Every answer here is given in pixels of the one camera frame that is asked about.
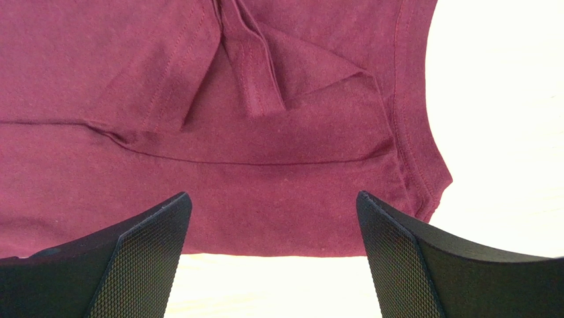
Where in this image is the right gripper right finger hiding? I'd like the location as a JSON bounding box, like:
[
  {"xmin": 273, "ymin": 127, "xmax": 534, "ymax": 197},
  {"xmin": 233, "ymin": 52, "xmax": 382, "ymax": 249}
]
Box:
[{"xmin": 356, "ymin": 191, "xmax": 563, "ymax": 317}]

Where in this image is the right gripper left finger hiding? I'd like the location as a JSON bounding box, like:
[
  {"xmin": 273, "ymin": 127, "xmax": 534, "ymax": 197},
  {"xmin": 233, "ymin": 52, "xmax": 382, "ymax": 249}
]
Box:
[{"xmin": 1, "ymin": 192, "xmax": 192, "ymax": 317}]

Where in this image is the maroon t shirt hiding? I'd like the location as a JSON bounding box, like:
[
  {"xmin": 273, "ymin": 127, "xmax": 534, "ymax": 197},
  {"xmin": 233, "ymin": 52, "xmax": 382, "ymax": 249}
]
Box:
[{"xmin": 1, "ymin": 1, "xmax": 451, "ymax": 257}]

